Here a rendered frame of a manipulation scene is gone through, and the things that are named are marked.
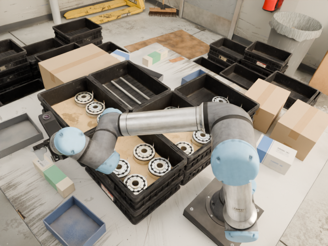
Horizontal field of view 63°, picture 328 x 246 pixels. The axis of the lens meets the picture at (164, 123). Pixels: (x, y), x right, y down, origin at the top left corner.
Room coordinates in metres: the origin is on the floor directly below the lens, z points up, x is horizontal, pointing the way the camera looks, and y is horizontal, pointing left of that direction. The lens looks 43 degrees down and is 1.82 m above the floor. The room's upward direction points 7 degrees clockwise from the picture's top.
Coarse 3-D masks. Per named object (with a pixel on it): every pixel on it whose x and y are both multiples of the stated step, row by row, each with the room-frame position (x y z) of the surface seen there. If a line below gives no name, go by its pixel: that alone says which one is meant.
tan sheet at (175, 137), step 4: (180, 132) 1.00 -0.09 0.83; (184, 132) 1.00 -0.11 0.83; (188, 132) 1.01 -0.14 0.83; (192, 132) 1.01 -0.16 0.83; (168, 136) 0.96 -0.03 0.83; (172, 136) 0.96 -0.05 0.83; (176, 136) 0.97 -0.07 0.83; (180, 136) 0.97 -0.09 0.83; (184, 136) 0.97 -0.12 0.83; (188, 136) 0.98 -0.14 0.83; (172, 140) 0.94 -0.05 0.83; (176, 140) 0.94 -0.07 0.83; (180, 140) 0.94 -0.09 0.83; (184, 140) 0.95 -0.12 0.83; (188, 140) 0.95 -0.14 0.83; (192, 144) 0.92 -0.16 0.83; (196, 148) 0.90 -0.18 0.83
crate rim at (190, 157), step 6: (162, 96) 1.17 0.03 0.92; (180, 96) 1.18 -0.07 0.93; (150, 102) 1.09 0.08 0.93; (138, 108) 1.03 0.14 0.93; (174, 144) 0.82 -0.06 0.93; (204, 144) 0.84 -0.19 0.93; (210, 144) 0.86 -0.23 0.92; (180, 150) 0.79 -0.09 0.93; (204, 150) 0.82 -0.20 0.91; (186, 156) 0.76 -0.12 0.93; (192, 156) 0.76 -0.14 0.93
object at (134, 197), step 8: (128, 112) 0.99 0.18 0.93; (88, 136) 0.81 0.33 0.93; (160, 136) 0.86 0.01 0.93; (168, 144) 0.81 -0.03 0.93; (176, 152) 0.77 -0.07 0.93; (184, 160) 0.73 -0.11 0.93; (176, 168) 0.69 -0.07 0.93; (112, 176) 0.61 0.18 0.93; (168, 176) 0.65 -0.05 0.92; (120, 184) 0.58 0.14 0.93; (128, 192) 0.55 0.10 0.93; (144, 192) 0.55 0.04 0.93; (136, 200) 0.53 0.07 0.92
